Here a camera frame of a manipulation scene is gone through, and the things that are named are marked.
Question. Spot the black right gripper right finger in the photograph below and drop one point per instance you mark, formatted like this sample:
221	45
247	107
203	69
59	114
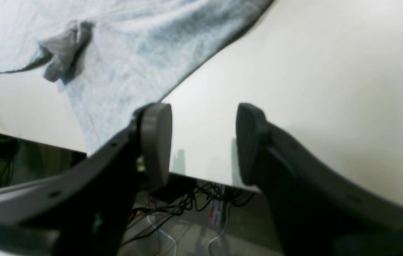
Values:
316	212

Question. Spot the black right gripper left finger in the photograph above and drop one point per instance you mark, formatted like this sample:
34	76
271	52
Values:
85	211

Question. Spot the grey T-shirt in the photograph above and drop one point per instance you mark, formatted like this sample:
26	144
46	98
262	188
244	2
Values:
114	56

